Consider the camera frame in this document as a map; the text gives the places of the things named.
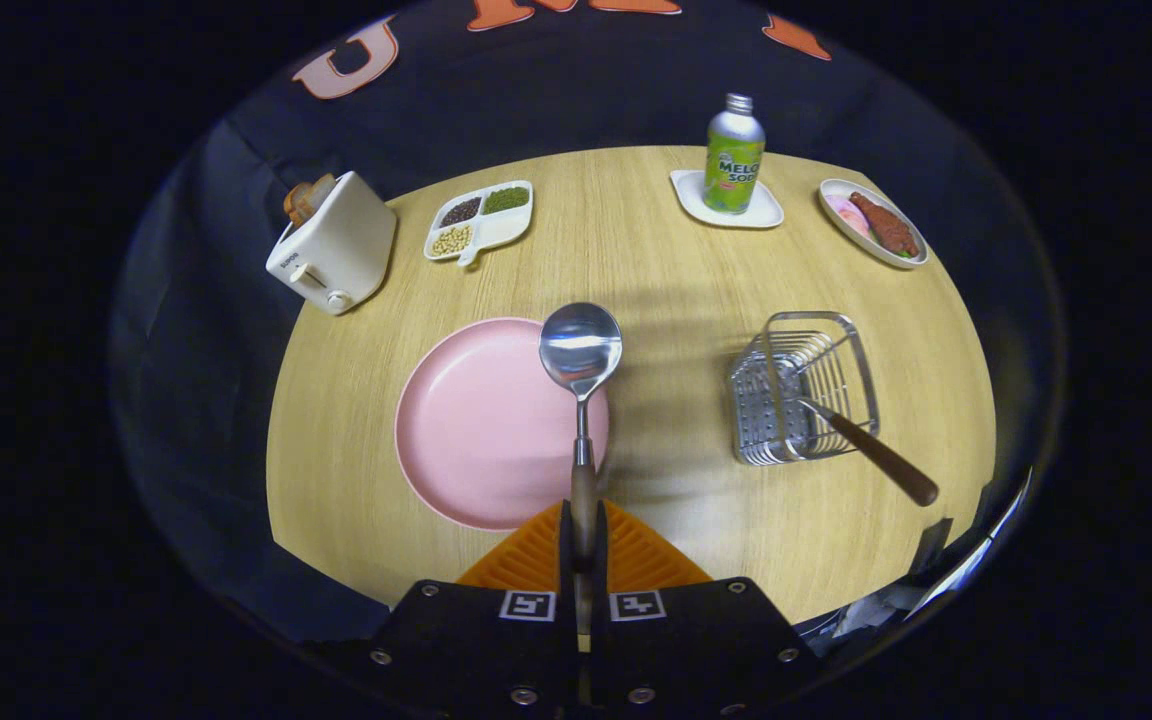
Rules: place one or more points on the green soda bottle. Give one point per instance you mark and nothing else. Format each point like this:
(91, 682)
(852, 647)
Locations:
(733, 170)

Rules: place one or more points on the brown toast slice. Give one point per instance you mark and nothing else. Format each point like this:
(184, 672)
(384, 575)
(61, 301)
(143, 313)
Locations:
(321, 190)
(296, 205)

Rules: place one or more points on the white oval food plate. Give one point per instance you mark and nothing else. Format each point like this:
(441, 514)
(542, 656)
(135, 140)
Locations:
(861, 240)

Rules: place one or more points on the red-brown meat piece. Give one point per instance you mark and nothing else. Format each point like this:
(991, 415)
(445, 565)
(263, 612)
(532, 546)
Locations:
(888, 228)

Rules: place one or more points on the pile of dark beans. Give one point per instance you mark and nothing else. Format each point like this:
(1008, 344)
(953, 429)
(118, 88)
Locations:
(460, 211)

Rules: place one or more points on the pale crumpled sheet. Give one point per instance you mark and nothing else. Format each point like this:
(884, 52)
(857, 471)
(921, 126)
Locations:
(871, 610)

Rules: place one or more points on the white toaster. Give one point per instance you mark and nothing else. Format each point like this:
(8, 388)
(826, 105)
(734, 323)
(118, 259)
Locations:
(346, 250)

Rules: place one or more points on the pink round plate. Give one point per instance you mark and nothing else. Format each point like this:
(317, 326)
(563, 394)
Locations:
(476, 430)

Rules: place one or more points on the white square coaster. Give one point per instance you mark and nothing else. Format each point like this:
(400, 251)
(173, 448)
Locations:
(694, 198)

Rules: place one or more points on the white paper sheet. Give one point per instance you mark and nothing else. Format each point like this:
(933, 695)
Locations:
(981, 548)

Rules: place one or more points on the pile of green beans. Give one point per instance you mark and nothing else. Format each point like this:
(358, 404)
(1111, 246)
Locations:
(506, 199)

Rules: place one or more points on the pile of yellow soybeans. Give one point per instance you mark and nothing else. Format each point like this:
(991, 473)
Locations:
(451, 240)

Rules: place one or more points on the pink ham slices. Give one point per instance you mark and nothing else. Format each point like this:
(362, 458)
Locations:
(848, 215)

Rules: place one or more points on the white divided dish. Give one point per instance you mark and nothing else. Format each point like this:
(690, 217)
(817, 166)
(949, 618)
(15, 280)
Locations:
(501, 228)

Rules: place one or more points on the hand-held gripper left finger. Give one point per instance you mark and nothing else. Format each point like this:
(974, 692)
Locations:
(476, 650)

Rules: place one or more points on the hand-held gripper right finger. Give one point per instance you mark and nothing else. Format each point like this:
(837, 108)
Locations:
(686, 650)

